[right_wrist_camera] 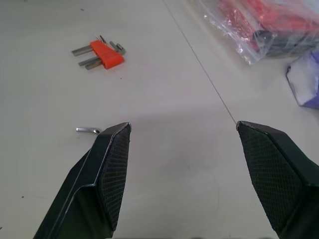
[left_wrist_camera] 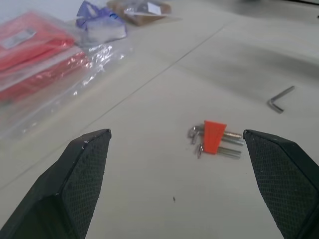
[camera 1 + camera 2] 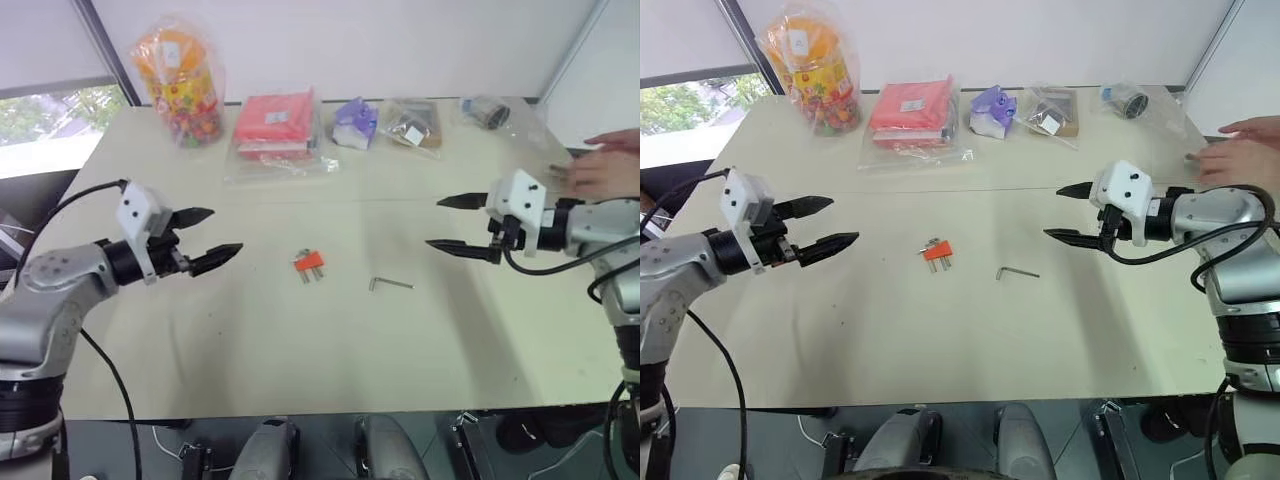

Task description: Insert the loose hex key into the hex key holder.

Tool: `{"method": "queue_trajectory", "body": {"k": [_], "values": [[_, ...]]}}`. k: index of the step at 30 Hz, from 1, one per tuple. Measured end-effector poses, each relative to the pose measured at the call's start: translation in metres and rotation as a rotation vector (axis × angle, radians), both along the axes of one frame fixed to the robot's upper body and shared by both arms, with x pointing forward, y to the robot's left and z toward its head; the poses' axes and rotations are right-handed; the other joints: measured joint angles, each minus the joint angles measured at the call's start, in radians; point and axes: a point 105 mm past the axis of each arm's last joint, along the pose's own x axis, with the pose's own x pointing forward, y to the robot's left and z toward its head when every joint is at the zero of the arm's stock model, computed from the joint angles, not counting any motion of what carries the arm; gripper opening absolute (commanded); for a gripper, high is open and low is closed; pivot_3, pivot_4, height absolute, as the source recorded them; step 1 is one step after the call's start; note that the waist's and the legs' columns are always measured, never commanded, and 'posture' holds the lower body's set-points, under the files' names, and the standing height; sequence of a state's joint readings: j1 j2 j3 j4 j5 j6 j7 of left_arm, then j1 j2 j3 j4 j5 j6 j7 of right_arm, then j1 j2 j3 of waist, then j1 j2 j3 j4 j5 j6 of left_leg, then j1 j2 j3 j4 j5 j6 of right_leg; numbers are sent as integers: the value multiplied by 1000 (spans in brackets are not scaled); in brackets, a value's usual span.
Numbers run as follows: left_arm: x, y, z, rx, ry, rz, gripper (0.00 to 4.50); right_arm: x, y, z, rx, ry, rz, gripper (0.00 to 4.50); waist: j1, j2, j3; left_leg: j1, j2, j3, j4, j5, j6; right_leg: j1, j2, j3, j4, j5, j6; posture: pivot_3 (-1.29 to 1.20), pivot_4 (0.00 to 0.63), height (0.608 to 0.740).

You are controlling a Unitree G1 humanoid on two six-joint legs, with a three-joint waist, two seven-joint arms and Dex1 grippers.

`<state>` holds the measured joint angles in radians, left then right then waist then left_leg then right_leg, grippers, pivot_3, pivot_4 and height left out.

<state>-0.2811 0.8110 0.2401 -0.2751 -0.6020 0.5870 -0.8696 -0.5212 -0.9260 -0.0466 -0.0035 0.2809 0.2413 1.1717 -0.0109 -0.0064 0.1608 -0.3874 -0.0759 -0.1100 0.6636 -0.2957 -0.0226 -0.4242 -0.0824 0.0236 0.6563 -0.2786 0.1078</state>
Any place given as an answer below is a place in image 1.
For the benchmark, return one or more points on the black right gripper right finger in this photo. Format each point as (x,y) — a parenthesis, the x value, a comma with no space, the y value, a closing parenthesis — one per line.
(276,174)

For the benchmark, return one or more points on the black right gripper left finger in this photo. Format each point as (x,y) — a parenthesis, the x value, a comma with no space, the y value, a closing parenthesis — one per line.
(99,179)

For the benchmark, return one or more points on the silver hex key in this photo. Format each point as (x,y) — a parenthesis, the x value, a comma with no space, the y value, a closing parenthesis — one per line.
(88,130)

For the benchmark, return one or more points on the orange hex key holder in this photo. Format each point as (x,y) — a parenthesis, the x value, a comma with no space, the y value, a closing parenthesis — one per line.
(106,54)

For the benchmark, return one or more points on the thin silver metal pin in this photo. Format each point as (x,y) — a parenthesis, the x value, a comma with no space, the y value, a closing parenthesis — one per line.
(102,39)

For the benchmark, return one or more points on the purple and white packet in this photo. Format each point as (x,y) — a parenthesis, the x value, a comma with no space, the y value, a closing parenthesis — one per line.
(305,79)

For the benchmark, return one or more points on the clear plastic bag with tools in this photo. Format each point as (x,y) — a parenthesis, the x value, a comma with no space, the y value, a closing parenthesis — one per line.
(261,25)

